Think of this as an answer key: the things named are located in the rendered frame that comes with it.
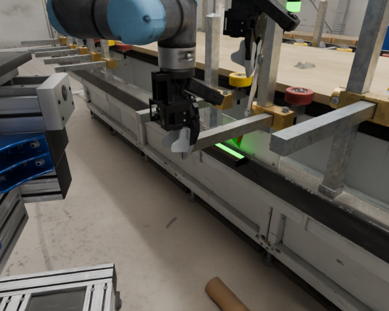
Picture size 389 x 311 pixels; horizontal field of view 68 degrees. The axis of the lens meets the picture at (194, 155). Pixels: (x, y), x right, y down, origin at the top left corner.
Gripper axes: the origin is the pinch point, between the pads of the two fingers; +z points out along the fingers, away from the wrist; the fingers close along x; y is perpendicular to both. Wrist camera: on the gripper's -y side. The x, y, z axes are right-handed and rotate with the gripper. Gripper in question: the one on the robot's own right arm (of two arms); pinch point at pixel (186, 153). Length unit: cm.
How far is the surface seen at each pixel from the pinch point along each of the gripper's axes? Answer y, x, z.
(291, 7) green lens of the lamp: -34.0, -1.5, -30.9
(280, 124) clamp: -28.9, 4.5, -2.2
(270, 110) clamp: -29.2, 0.1, -5.0
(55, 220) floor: 21, -104, 83
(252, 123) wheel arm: -20.4, 1.6, -3.6
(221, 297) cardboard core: -21, -5, 75
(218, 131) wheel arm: -9.1, 1.1, -3.7
